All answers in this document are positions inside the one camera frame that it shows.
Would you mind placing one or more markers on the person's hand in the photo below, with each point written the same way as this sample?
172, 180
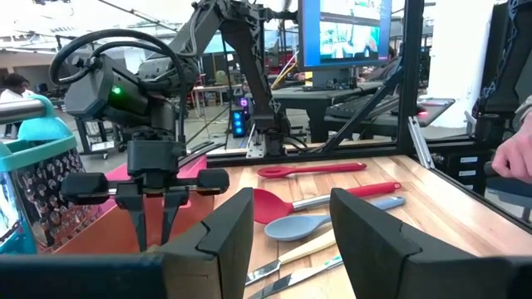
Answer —
515, 153

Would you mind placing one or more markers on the teal metal box grater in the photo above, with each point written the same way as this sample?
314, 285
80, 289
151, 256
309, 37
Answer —
45, 182

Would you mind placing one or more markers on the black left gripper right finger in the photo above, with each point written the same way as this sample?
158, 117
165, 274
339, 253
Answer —
365, 249

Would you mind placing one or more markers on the person's forearm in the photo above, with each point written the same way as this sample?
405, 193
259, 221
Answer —
524, 110

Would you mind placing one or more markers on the person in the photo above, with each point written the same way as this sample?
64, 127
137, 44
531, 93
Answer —
14, 89

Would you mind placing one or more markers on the orange plastic bin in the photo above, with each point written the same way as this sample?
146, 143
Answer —
104, 232

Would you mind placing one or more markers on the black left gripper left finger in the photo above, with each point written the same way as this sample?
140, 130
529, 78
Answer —
228, 249

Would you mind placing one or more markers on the black computer blue lights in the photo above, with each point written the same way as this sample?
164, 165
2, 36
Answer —
239, 120

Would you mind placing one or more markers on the lit computer monitor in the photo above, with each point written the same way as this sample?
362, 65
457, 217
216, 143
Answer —
345, 33

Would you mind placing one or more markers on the black keyboard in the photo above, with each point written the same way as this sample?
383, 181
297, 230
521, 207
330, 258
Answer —
357, 108

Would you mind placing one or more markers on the black background robot arm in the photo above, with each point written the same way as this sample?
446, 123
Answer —
498, 62

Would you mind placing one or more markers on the black desk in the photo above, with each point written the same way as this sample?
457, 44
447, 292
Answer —
316, 99

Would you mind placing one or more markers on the blue-grey silicone spoon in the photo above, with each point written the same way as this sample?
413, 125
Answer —
291, 226

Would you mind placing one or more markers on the black labelled drawer unit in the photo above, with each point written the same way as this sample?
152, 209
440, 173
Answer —
465, 170

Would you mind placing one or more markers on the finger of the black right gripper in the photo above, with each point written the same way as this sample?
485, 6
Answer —
139, 224
168, 220

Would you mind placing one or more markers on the red slotted silicone spoon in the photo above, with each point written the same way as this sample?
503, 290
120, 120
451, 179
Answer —
316, 168

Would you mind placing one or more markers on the red spoon steel shaft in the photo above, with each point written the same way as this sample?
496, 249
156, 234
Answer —
272, 205

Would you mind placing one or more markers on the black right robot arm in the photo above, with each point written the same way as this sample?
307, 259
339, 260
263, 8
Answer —
249, 62

